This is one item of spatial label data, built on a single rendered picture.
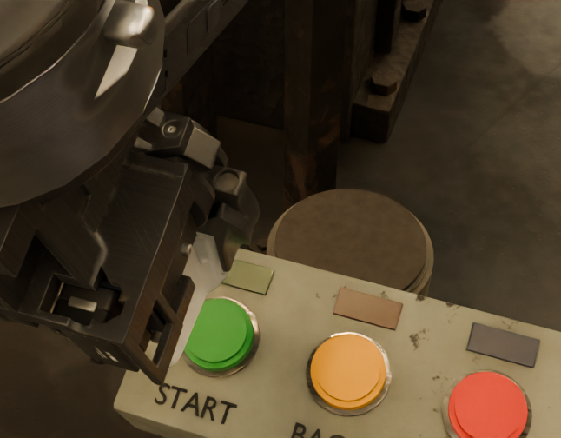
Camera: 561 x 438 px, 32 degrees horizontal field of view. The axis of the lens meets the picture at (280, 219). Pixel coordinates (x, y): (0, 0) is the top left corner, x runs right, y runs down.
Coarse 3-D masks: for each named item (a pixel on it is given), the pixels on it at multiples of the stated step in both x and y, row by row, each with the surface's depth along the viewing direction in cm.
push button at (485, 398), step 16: (464, 384) 51; (480, 384) 51; (496, 384) 51; (512, 384) 51; (464, 400) 51; (480, 400) 51; (496, 400) 50; (512, 400) 50; (464, 416) 50; (480, 416) 50; (496, 416) 50; (512, 416) 50; (464, 432) 50; (480, 432) 50; (496, 432) 50; (512, 432) 50
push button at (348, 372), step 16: (336, 336) 53; (352, 336) 53; (320, 352) 52; (336, 352) 52; (352, 352) 52; (368, 352) 52; (320, 368) 52; (336, 368) 52; (352, 368) 52; (368, 368) 52; (384, 368) 52; (320, 384) 52; (336, 384) 52; (352, 384) 52; (368, 384) 52; (336, 400) 52; (352, 400) 51; (368, 400) 51
